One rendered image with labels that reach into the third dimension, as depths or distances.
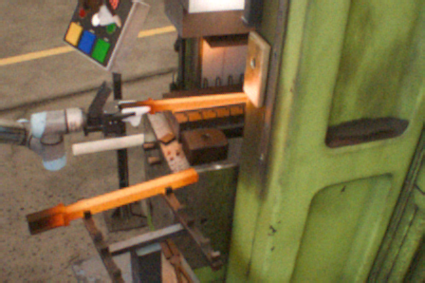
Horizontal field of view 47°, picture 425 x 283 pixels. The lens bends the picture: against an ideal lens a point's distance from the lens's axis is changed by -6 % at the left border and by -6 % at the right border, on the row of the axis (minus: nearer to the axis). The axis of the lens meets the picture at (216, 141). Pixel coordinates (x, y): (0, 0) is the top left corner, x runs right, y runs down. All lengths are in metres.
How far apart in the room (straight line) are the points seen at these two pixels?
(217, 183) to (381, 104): 0.55
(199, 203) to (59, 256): 1.10
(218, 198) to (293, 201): 0.34
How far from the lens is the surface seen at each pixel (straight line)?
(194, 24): 1.43
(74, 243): 2.58
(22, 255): 2.58
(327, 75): 1.17
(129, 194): 1.25
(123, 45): 1.94
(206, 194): 1.59
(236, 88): 1.77
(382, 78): 1.35
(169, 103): 1.61
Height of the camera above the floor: 1.87
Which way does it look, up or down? 36 degrees down
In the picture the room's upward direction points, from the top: 4 degrees clockwise
